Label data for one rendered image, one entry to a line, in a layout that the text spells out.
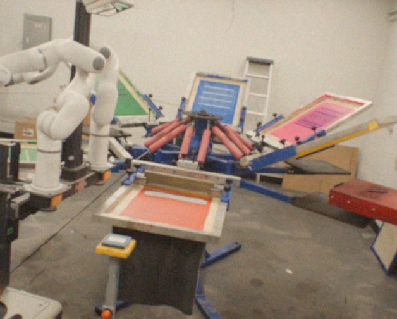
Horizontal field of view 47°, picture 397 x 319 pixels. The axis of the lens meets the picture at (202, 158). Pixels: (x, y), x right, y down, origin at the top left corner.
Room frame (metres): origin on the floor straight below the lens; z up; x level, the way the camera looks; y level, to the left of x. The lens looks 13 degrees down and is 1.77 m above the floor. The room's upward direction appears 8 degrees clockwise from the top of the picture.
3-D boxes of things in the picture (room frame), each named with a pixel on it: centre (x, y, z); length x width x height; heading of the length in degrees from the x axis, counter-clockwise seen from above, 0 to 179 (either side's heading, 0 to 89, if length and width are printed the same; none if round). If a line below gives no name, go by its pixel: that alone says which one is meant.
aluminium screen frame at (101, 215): (2.29, 0.13, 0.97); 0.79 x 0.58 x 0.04; 175
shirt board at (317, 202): (2.95, -0.51, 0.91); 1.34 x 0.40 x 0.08; 55
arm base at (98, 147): (2.21, 0.54, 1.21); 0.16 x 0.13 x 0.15; 77
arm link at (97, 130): (2.20, 0.52, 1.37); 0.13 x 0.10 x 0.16; 18
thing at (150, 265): (2.00, 0.16, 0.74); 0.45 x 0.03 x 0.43; 85
